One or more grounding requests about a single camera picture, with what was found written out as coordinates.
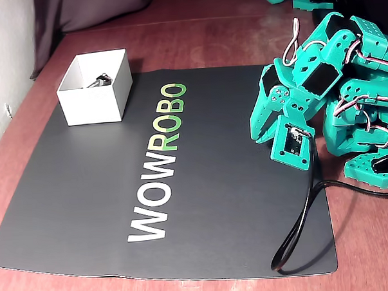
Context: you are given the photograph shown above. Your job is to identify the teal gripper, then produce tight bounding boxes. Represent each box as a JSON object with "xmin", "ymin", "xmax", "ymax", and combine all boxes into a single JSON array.
[{"xmin": 246, "ymin": 57, "xmax": 320, "ymax": 145}]

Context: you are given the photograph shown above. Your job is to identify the small black battery pack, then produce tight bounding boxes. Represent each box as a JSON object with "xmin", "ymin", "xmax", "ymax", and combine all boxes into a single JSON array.
[{"xmin": 87, "ymin": 72, "xmax": 114, "ymax": 89}]

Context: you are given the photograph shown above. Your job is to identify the white cardboard box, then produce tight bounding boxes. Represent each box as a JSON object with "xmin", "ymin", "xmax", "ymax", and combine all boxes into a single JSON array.
[{"xmin": 54, "ymin": 48, "xmax": 135, "ymax": 127}]

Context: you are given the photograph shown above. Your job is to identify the black table clamp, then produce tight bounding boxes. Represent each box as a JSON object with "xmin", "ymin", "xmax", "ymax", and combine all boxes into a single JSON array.
[{"xmin": 371, "ymin": 155, "xmax": 388, "ymax": 174}]

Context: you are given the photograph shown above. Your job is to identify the black WOWROBO printed mat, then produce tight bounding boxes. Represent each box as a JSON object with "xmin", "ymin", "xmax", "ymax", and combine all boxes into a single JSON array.
[{"xmin": 0, "ymin": 61, "xmax": 338, "ymax": 288}]

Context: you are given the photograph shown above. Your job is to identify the grey curtain cloth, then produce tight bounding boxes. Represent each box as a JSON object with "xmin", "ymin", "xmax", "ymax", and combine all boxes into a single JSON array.
[{"xmin": 26, "ymin": 0, "xmax": 160, "ymax": 81}]

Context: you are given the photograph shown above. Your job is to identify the teal framed wrist camera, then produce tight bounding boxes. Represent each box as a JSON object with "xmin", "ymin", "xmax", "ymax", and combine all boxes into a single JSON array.
[{"xmin": 268, "ymin": 113, "xmax": 317, "ymax": 173}]

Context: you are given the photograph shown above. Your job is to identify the black camera cable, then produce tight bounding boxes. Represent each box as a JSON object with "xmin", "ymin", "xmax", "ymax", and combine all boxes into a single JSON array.
[{"xmin": 264, "ymin": 124, "xmax": 388, "ymax": 275}]

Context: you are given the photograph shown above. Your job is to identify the teal robot base plate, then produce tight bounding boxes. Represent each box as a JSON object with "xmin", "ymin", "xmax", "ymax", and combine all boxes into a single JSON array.
[{"xmin": 343, "ymin": 152, "xmax": 388, "ymax": 191}]

